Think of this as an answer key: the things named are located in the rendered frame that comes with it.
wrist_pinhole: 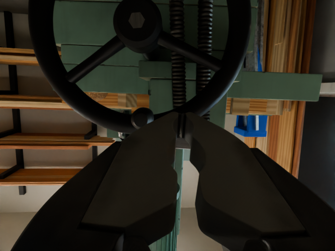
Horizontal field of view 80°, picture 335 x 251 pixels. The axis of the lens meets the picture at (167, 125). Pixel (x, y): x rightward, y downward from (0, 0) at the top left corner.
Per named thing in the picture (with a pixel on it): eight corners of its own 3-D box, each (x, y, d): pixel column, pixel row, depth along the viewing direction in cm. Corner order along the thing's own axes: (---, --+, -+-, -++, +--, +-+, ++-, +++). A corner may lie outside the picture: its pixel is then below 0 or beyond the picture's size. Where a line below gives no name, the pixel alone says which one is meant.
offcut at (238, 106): (250, 98, 46) (248, 115, 47) (247, 98, 49) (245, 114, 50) (233, 97, 47) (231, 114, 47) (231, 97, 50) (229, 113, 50)
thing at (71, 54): (244, 51, 43) (242, 70, 44) (220, 64, 64) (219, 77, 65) (60, 44, 44) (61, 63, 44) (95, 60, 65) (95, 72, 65)
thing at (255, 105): (267, 98, 60) (265, 111, 61) (264, 98, 62) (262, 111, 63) (61, 90, 61) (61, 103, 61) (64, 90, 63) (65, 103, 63)
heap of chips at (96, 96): (95, 92, 47) (96, 104, 47) (111, 92, 59) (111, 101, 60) (59, 90, 47) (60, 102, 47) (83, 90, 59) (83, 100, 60)
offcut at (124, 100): (128, 93, 51) (128, 106, 51) (117, 92, 48) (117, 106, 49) (137, 93, 48) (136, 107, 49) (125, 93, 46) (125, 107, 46)
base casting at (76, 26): (260, 7, 42) (255, 52, 43) (209, 56, 99) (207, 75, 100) (47, -1, 42) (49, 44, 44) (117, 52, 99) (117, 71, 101)
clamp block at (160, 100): (231, 81, 35) (227, 131, 37) (214, 84, 49) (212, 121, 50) (147, 77, 35) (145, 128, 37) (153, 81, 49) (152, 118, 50)
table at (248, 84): (366, 68, 35) (359, 104, 36) (275, 79, 65) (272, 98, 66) (16, 55, 35) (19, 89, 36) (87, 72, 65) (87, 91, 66)
